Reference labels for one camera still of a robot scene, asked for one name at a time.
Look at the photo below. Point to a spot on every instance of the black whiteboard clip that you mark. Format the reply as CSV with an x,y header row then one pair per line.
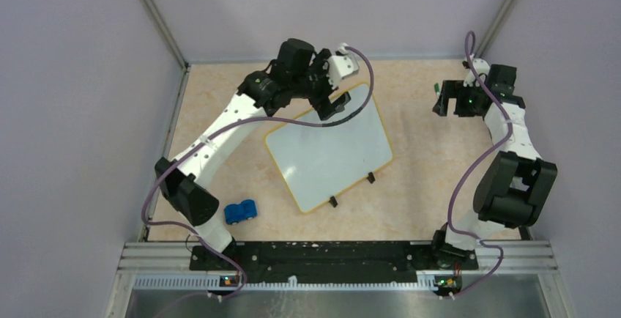
x,y
333,202
371,178

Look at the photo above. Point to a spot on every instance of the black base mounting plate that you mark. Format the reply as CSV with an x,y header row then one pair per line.
x,y
333,262

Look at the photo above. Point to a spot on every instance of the yellow-framed whiteboard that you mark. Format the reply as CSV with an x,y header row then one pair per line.
x,y
317,163

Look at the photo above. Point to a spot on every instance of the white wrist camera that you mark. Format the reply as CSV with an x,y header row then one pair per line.
x,y
477,71
342,65

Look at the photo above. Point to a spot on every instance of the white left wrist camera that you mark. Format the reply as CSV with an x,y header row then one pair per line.
x,y
342,65

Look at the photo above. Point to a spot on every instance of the aluminium frame rail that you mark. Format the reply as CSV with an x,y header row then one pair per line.
x,y
513,278

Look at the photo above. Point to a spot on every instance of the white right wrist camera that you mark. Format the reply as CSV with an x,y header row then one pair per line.
x,y
477,71

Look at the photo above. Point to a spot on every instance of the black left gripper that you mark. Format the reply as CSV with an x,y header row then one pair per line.
x,y
326,108

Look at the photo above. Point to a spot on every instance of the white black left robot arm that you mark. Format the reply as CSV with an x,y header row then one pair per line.
x,y
298,72

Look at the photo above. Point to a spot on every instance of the blue toy car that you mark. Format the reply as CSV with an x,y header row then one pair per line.
x,y
245,210

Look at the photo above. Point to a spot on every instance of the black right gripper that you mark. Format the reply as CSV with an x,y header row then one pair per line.
x,y
450,89

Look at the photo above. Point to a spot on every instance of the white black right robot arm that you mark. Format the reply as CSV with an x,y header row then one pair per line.
x,y
517,183

